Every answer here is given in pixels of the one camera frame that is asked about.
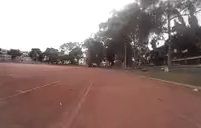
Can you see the red running track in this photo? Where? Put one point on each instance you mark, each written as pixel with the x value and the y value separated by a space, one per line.
pixel 98 100

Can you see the row of trees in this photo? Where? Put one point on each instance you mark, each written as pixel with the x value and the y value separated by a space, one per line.
pixel 131 36

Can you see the white painted lane lines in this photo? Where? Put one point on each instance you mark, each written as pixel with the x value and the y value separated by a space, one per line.
pixel 78 106

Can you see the pale kerb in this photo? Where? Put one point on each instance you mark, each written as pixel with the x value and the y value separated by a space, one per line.
pixel 181 84

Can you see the grass strip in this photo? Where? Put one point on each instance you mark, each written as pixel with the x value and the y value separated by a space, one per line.
pixel 184 75

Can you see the low white building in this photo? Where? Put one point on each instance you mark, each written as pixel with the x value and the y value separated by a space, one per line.
pixel 191 60

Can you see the distant low buildings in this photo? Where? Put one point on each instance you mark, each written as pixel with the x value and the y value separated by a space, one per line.
pixel 4 56

